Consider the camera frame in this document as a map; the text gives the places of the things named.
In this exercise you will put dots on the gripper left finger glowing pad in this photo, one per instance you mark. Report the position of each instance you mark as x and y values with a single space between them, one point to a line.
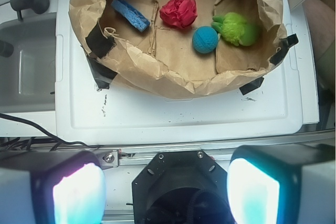
52 187

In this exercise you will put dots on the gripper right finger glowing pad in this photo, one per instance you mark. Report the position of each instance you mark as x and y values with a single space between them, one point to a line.
284 183

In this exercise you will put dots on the blue ball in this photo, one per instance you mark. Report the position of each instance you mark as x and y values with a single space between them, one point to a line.
205 39

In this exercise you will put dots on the green fuzzy toy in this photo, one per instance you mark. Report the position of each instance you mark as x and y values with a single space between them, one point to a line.
236 29

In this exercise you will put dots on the brown paper bag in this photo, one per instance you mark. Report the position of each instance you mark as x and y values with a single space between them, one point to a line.
162 61

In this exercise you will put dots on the blue sponge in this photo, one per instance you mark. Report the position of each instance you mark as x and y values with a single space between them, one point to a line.
131 14

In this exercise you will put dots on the aluminium frame rail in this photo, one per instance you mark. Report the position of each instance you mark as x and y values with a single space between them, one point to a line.
114 156

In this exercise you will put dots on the black octagonal mount plate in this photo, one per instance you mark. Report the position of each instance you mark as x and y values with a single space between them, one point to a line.
181 187

